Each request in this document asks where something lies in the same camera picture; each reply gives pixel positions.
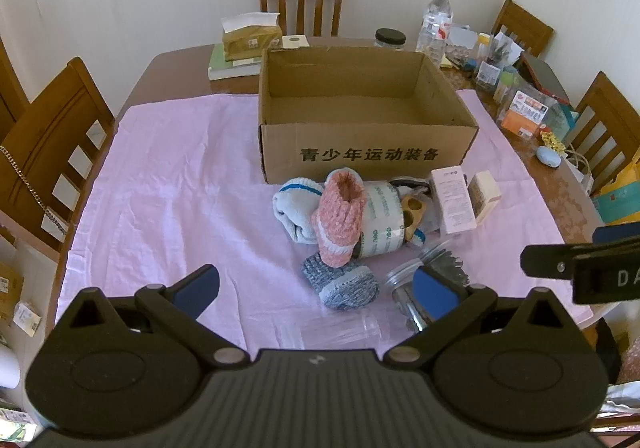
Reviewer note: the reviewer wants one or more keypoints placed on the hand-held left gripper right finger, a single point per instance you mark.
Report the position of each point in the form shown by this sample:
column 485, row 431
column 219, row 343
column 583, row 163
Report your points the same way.
column 435, row 290

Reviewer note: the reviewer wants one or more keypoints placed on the brown tissue box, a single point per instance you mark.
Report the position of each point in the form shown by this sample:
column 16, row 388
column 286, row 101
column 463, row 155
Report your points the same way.
column 250, row 41

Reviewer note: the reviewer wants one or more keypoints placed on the clear plastic container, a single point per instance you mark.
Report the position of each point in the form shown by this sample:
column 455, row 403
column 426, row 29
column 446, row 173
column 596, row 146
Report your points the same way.
column 330, row 330

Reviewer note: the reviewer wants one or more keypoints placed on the pink carton box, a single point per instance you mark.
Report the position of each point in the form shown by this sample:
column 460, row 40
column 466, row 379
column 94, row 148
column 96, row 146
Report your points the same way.
column 452, row 203

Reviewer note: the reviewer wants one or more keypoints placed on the yellow and teal bag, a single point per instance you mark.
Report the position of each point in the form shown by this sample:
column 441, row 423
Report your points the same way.
column 622, row 188

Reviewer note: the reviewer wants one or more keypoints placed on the blue grey knitted sock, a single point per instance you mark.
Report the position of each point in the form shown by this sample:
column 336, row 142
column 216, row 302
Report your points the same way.
column 340, row 283

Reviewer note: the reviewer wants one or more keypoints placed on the brown wooden door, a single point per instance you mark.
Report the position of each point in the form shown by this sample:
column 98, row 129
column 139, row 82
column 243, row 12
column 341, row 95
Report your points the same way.
column 12, row 78

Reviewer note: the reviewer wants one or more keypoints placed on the pill blister packs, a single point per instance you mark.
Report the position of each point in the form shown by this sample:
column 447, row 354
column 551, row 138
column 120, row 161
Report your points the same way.
column 460, row 56

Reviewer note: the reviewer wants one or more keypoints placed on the clear plastic water bottle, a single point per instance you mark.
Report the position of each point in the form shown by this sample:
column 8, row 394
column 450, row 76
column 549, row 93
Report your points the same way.
column 435, row 28

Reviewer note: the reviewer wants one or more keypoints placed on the dark cloth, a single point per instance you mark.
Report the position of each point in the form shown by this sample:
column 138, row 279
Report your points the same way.
column 610, row 353

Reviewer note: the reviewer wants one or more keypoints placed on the brown cardboard box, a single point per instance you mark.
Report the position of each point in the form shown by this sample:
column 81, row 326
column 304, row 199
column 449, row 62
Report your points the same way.
column 350, row 153

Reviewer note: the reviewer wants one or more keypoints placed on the cream booklet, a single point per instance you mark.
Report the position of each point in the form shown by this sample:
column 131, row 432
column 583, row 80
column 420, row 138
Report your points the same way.
column 295, row 41

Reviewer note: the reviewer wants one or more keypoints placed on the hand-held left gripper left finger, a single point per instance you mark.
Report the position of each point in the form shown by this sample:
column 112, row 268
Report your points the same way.
column 197, row 285

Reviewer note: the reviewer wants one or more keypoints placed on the small white label bottle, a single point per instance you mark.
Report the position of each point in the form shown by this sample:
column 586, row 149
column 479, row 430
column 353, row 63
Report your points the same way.
column 487, row 76

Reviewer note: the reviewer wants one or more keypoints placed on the green lidded bottle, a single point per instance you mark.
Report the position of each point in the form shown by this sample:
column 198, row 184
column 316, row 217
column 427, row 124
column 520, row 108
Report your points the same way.
column 506, row 86

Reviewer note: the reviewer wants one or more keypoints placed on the brown carton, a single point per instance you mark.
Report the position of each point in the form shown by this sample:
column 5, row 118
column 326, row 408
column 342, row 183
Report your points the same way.
column 10, row 293

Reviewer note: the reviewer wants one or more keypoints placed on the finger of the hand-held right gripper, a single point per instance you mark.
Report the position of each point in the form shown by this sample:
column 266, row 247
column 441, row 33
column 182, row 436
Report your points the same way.
column 545, row 260
column 617, row 233

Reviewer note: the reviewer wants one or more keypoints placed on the orange packet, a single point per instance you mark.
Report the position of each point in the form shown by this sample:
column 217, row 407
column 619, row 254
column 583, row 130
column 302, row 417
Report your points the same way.
column 522, row 116

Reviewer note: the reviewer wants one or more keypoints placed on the green book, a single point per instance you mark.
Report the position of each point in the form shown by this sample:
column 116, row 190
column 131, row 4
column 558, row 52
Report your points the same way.
column 225, row 68

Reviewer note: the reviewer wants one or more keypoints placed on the clear jar with dark contents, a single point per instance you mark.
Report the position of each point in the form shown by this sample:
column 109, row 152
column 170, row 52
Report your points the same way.
column 402, row 278

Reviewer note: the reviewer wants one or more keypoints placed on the small beige box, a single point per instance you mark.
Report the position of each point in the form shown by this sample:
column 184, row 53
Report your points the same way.
column 485, row 193

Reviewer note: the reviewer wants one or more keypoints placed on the dark red smartphone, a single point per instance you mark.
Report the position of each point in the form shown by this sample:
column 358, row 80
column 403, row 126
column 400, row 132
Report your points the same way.
column 547, row 78

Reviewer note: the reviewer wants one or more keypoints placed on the yellow dried flowers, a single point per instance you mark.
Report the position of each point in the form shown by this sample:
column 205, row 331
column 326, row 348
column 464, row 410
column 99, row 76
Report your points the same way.
column 552, row 141

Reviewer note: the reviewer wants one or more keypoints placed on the printed clear tape roll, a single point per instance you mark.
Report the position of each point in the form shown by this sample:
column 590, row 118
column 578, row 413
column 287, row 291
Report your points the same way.
column 382, row 218

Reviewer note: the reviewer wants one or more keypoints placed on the glass jar with black lid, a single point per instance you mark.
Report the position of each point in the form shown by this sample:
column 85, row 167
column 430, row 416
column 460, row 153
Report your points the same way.
column 390, row 38

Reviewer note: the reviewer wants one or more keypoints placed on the yellow sticky notes pad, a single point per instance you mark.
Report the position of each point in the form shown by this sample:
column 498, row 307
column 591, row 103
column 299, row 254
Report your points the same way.
column 448, row 61

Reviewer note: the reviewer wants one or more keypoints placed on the clear jar of grey screws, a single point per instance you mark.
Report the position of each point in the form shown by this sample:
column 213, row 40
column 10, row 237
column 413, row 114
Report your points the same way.
column 447, row 263

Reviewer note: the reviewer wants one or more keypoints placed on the white sock with blue stripe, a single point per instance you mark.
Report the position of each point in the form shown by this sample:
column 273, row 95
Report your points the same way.
column 295, row 213

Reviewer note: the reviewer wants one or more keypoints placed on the pink knitted sock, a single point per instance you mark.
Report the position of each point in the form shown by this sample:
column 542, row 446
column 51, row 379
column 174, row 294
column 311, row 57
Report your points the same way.
column 340, row 213

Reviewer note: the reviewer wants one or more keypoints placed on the bottle with yellow lid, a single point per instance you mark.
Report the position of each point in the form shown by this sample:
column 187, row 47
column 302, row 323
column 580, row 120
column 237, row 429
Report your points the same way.
column 483, row 46

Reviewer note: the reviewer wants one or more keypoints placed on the pink tablecloth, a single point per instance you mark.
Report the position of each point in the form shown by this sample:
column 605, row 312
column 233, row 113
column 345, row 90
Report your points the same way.
column 175, row 203

